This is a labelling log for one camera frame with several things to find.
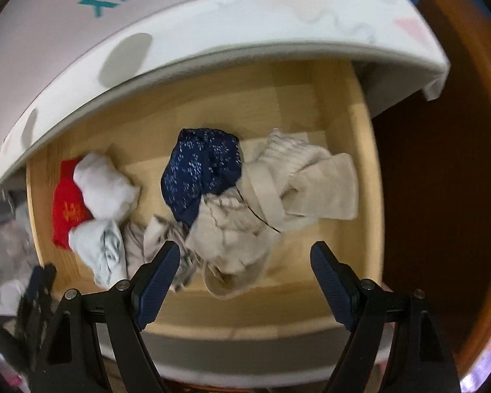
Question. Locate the light blue garment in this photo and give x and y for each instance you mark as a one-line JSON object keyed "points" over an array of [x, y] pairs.
{"points": [[99, 245]]}

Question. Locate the red folded garment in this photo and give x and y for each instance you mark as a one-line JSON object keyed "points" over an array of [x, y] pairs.
{"points": [[69, 209]]}

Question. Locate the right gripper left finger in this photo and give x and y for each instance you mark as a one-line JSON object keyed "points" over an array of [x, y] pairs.
{"points": [[71, 359]]}

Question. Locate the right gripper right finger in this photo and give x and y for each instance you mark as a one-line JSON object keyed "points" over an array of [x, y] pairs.
{"points": [[419, 358]]}

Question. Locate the grey striped underwear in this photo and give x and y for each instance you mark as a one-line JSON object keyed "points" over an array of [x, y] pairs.
{"points": [[141, 246]]}

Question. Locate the wooden drawer with grey front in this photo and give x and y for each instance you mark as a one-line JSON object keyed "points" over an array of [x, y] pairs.
{"points": [[242, 170]]}

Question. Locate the white patterned nightstand cabinet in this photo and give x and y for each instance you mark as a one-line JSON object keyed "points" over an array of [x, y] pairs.
{"points": [[200, 35]]}

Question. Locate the cream knitted garment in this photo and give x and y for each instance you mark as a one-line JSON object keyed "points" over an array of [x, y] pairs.
{"points": [[227, 235]]}

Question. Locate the navy floral underwear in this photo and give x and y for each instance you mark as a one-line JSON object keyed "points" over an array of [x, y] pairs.
{"points": [[203, 161]]}

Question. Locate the white folded garment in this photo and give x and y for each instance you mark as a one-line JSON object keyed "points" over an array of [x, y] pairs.
{"points": [[106, 192]]}

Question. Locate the beige bra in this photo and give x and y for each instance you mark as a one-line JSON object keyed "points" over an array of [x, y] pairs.
{"points": [[326, 189]]}

